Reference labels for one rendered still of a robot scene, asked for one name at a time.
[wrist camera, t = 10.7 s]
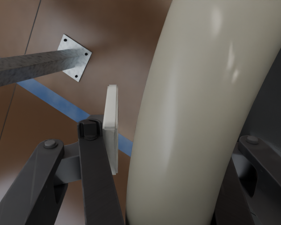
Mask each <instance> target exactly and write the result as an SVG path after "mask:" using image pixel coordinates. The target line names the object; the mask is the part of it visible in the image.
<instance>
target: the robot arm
mask: <svg viewBox="0 0 281 225"><path fill-rule="evenodd" d="M118 127H119V114H118V86H116V85H109V86H108V88H107V97H106V104H105V111H104V115H90V116H89V117H88V118H86V119H84V120H81V121H79V122H78V123H77V132H78V141H77V142H75V143H73V144H69V145H64V143H63V142H62V141H61V140H59V139H47V140H44V141H42V142H40V143H39V144H38V145H37V147H36V148H35V150H34V151H33V153H32V154H31V156H30V157H29V159H28V160H27V162H26V163H25V165H24V166H23V168H22V169H21V171H20V173H19V174H18V176H17V177H16V179H15V180H14V182H13V183H12V185H11V186H10V188H9V189H8V191H7V192H6V194H5V195H4V197H3V199H2V200H1V202H0V225H54V224H55V221H56V218H57V216H58V212H59V210H60V207H61V205H62V202H63V199H64V196H65V193H66V191H67V188H68V183H70V182H74V181H78V180H82V191H83V206H84V217H85V225H125V223H124V219H123V215H122V211H121V207H120V203H119V199H118V195H117V191H116V187H115V183H114V179H113V176H112V175H116V173H118ZM249 206H250V208H251V209H252V211H253V212H254V213H255V215H256V217H257V218H258V219H259V221H260V222H261V224H262V225H281V156H280V155H279V154H278V153H276V152H275V151H274V150H273V149H272V148H271V147H270V146H269V145H268V144H267V143H266V142H265V141H263V140H262V139H261V138H258V137H256V136H253V135H244V136H241V137H240V139H239V142H236V145H235V148H234V150H233V153H232V155H231V158H230V161H229V164H228V166H227V169H226V172H225V175H224V178H223V182H222V185H221V188H220V191H219V195H218V198H217V201H216V205H215V210H214V214H213V217H212V221H211V225H255V223H254V220H253V217H252V215H251V212H250V209H249Z"/></svg>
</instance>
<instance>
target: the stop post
mask: <svg viewBox="0 0 281 225"><path fill-rule="evenodd" d="M91 55H92V52H91V51H89V50H88V49H87V48H85V47H84V46H82V45H80V44H79V43H77V42H76V41H75V40H73V39H71V38H70V37H68V36H67V35H65V34H64V35H63V37H62V40H61V42H60V45H59V47H58V50H57V51H50V52H43V53H36V54H27V55H20V56H13V57H6V58H0V87H1V86H5V85H9V84H13V83H17V82H20V81H24V80H28V79H32V78H36V77H40V76H44V75H48V74H52V73H55V72H59V71H63V72H65V73H66V74H67V75H69V76H70V77H72V78H73V79H75V80H76V81H78V82H79V81H80V79H81V77H82V75H83V72H84V70H85V68H86V66H87V64H88V61H89V59H90V57H91Z"/></svg>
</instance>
